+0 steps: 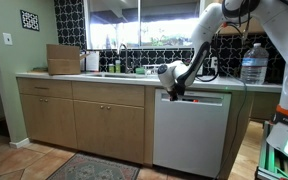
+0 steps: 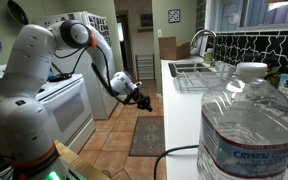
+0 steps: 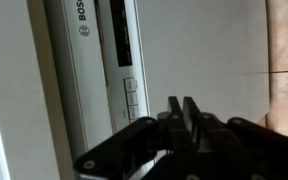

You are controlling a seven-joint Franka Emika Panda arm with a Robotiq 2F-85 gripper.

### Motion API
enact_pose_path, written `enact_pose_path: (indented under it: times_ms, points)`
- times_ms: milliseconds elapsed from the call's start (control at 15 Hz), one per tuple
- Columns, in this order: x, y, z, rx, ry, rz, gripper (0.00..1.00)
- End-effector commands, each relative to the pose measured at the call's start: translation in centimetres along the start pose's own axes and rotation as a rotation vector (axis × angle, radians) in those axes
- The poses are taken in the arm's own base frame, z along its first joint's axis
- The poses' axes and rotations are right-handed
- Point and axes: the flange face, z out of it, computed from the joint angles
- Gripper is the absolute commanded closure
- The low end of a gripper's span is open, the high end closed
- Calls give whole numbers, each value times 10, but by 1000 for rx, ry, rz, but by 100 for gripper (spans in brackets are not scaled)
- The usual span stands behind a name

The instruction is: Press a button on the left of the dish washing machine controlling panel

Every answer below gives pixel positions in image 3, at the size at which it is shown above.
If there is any dishwasher control panel strip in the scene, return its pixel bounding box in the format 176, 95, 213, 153
95, 0, 151, 134

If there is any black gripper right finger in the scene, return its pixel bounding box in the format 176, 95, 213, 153
182, 96, 288, 180

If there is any white Bosch dishwasher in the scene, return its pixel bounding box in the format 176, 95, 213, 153
43, 0, 271, 180

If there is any white kitchen countertop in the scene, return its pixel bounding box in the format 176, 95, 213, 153
0, 0, 62, 180

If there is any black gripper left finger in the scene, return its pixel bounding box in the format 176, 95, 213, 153
73, 95, 198, 180

